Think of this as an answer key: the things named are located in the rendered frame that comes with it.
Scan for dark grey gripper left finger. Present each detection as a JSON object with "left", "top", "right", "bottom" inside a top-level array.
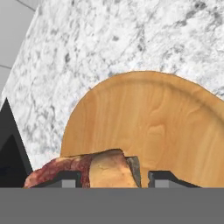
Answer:
[{"left": 31, "top": 170, "right": 83, "bottom": 189}]

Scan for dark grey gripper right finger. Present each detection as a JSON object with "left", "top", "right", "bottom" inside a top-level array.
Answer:
[{"left": 147, "top": 170, "right": 203, "bottom": 189}]

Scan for red and tan raw meat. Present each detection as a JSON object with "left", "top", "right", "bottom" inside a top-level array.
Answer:
[{"left": 23, "top": 148, "right": 143, "bottom": 189}]

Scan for round wooden plate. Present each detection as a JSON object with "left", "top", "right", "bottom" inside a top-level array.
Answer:
[{"left": 59, "top": 70, "right": 224, "bottom": 189}]

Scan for dark open drawer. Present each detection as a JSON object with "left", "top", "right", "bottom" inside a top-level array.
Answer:
[{"left": 0, "top": 97, "right": 33, "bottom": 188}]

